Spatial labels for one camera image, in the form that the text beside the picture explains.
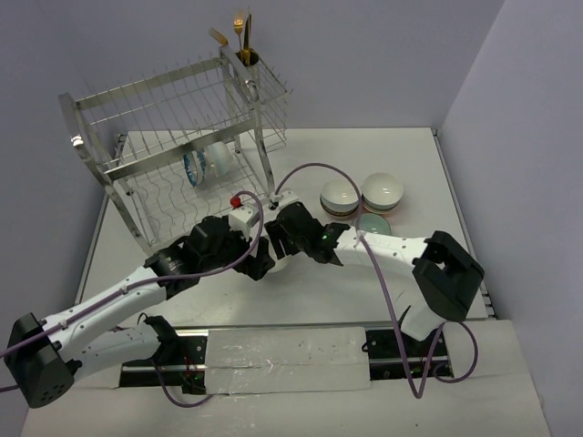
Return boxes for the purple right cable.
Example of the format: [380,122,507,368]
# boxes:
[272,162,479,400]

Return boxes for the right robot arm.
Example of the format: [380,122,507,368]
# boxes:
[264,201,485,356]

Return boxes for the black mounting rail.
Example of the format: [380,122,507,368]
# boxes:
[119,326,452,394]

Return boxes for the gold fork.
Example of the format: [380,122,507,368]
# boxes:
[233,10,244,49]

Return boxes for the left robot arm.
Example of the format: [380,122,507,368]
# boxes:
[1,213,274,409]

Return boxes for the white bowl front stack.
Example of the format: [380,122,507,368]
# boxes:
[268,256,292,274]

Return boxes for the white bowl orange stack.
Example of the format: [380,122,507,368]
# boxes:
[362,172,404,214]

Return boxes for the white bowl dark band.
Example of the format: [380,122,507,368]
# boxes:
[208,141,234,177]

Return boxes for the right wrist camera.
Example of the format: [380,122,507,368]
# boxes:
[269,189,299,210]

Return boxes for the white bowl brown pattern stack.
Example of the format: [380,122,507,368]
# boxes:
[320,178,358,218]

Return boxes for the perforated steel cutlery holder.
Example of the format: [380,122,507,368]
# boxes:
[220,46,261,104]

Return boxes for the taped white cover sheet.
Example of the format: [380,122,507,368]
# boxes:
[204,327,371,394]

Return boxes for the gold knife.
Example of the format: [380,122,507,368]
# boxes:
[242,14,251,66]

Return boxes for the stainless steel dish rack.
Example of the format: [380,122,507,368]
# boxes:
[58,51,288,253]

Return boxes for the blue floral bowl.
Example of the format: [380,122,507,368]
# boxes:
[183,151,207,187]

